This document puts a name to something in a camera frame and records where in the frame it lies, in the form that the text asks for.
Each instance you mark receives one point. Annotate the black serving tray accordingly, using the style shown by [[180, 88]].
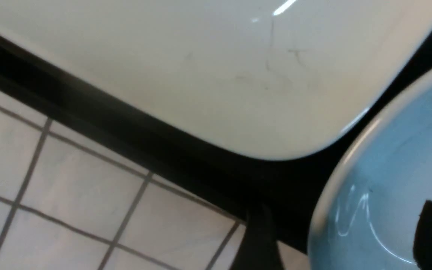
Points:
[[289, 188]]

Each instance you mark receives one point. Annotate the white small bowl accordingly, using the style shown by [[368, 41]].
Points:
[[367, 214]]

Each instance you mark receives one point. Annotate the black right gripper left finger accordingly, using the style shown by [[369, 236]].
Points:
[[259, 248]]

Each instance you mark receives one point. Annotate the white square rice plate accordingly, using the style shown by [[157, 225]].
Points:
[[267, 79]]

